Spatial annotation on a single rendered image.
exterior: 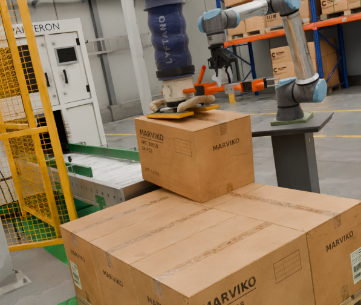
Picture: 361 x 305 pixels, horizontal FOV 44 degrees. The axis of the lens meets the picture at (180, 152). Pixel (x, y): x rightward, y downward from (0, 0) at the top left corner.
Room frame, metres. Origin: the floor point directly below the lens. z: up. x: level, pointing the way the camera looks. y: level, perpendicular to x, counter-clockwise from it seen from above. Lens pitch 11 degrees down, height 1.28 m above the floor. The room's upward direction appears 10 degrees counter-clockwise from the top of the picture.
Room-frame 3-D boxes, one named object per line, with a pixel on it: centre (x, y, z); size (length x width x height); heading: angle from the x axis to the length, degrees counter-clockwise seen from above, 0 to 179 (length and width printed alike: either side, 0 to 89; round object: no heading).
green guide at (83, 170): (3.95, 1.17, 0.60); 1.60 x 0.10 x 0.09; 34
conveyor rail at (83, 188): (3.62, 1.03, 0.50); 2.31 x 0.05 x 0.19; 34
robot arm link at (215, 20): (2.28, -0.28, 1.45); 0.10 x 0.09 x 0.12; 133
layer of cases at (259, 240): (2.09, -0.02, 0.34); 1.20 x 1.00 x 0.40; 34
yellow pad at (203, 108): (2.65, -0.13, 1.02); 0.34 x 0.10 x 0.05; 34
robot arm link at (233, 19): (2.36, -0.36, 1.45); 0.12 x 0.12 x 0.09; 43
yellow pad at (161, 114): (2.54, 0.02, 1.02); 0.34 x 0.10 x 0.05; 34
